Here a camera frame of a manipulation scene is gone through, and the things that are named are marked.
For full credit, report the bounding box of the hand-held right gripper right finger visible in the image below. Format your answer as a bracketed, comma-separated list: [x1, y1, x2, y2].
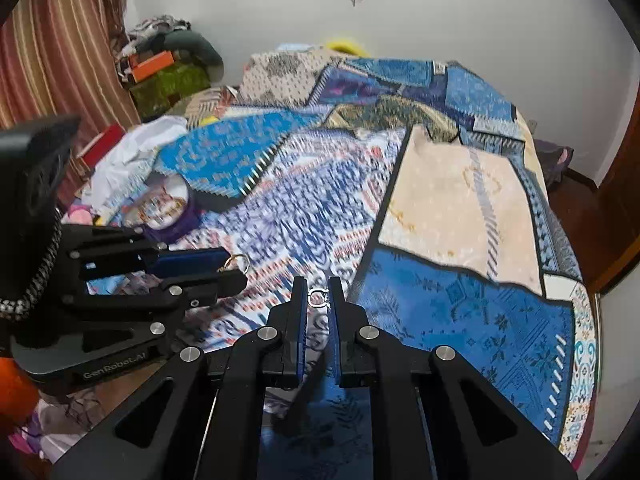
[327, 276, 579, 480]

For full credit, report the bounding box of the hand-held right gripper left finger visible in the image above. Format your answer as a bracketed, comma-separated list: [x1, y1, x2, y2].
[50, 276, 308, 480]

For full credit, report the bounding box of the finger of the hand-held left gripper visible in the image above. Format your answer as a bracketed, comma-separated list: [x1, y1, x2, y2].
[62, 225, 232, 282]
[64, 271, 250, 312]

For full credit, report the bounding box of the purple heart-shaped tin box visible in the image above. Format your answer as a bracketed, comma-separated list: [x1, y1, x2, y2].
[124, 174, 202, 244]

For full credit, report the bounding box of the person's left hand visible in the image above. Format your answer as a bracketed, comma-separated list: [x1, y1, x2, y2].
[0, 357, 42, 424]

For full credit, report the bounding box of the pink plush toy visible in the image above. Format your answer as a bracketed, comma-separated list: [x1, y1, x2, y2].
[65, 202, 97, 227]

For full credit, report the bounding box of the red box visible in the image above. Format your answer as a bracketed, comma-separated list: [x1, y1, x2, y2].
[75, 122, 126, 169]

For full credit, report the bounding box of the white crumpled cloth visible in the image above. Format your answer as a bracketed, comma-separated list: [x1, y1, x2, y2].
[90, 115, 189, 207]

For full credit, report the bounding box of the brown striped curtain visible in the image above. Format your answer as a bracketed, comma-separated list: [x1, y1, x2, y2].
[0, 0, 144, 132]

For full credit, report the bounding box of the orange box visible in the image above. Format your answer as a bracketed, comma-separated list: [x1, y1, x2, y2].
[129, 51, 176, 82]

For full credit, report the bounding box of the green patterned cloth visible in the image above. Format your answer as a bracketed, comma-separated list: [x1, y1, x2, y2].
[129, 64, 211, 119]

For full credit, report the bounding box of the blue patchwork blanket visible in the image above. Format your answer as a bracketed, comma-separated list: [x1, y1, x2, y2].
[150, 47, 599, 462]

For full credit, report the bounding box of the pile of clothes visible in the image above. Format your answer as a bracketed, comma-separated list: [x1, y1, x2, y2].
[117, 16, 224, 86]

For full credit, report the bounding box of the cartoon printed sheet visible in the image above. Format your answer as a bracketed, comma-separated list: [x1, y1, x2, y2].
[10, 385, 117, 463]

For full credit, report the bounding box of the yellow plastic object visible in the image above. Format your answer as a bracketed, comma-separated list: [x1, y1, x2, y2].
[325, 36, 369, 56]

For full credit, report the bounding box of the dark cloth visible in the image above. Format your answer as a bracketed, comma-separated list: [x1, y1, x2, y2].
[535, 140, 575, 189]

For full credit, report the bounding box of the brown wooden door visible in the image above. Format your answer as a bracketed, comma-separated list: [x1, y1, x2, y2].
[582, 72, 640, 295]

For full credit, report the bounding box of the black white braided cord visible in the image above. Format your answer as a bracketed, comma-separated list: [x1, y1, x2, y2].
[0, 220, 64, 319]

